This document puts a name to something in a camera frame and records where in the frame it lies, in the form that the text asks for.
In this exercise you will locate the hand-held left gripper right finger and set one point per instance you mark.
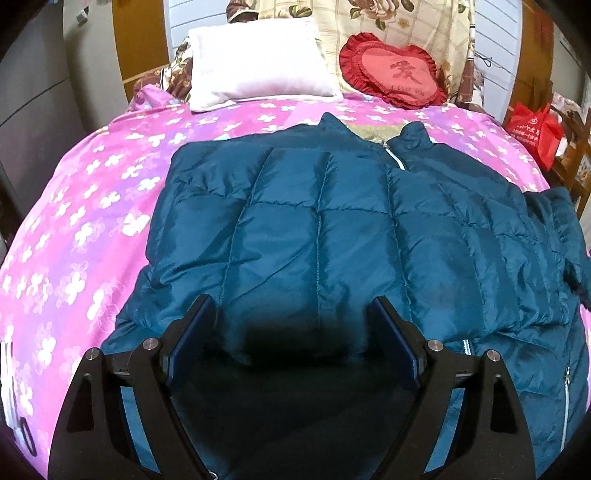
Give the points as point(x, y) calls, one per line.
point(397, 341)

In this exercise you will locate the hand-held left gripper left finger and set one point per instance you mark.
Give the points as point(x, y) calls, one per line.
point(189, 341)

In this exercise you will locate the teal puffer jacket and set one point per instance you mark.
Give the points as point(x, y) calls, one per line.
point(323, 230)

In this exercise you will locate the pink floral bedsheet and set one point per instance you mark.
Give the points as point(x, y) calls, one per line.
point(92, 207)

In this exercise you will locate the wooden chair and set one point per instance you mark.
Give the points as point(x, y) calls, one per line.
point(570, 166)

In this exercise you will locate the red shopping bag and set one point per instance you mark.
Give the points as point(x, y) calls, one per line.
point(531, 134)

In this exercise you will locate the brown floral quilt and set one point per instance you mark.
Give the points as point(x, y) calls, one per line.
point(178, 76)

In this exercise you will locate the red heart-shaped cushion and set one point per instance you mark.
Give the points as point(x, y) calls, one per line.
point(392, 74)

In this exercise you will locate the grey refrigerator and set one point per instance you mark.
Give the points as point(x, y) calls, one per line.
point(37, 115)

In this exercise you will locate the white pillow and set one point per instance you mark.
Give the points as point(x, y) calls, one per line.
point(258, 60)

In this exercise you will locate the cream rose-print cover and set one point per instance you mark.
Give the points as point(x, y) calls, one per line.
point(332, 23)

